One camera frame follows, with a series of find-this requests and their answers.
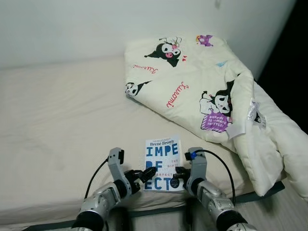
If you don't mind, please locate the white book with blue letters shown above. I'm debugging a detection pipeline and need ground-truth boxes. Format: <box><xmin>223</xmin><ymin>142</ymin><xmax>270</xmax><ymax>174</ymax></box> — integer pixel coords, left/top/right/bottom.
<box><xmin>144</xmin><ymin>136</ymin><xmax>185</xmax><ymax>192</ymax></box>

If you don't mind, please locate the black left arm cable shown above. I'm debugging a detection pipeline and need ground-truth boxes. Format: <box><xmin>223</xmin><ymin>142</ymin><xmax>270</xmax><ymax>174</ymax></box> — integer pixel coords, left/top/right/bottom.
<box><xmin>84</xmin><ymin>156</ymin><xmax>110</xmax><ymax>200</ymax></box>

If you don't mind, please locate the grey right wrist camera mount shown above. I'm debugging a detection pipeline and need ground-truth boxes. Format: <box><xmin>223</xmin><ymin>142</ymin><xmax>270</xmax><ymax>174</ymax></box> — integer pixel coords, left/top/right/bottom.
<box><xmin>185</xmin><ymin>147</ymin><xmax>208</xmax><ymax>180</ymax></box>

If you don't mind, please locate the cream cartoon print comforter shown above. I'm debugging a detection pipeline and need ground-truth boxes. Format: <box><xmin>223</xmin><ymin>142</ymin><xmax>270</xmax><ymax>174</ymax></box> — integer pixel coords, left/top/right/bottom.
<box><xmin>124</xmin><ymin>34</ymin><xmax>308</xmax><ymax>200</ymax></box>

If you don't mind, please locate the beige sheet mattress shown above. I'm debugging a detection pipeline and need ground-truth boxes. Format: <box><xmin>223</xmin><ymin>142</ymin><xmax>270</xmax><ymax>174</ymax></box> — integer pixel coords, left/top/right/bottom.
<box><xmin>0</xmin><ymin>55</ymin><xmax>284</xmax><ymax>227</ymax></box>

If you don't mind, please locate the teal bed base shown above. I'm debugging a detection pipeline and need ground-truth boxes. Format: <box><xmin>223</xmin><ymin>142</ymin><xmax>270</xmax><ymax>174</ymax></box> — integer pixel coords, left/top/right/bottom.
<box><xmin>22</xmin><ymin>180</ymin><xmax>285</xmax><ymax>231</ymax></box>

